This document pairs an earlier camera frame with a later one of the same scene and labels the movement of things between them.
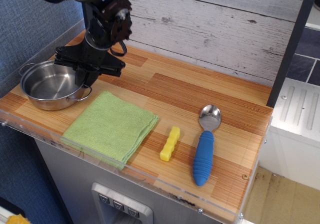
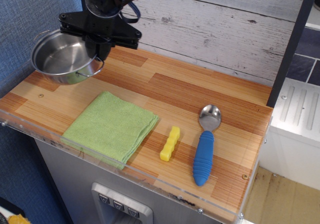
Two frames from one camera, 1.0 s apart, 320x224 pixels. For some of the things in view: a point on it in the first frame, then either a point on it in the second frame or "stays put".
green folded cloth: [110, 129] stays put
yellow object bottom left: [18, 219] stays put
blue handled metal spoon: [209, 117] stays put
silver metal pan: [50, 86] -> [62, 57]
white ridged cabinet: [291, 148] stays put
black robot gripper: [79, 55] -> [115, 28]
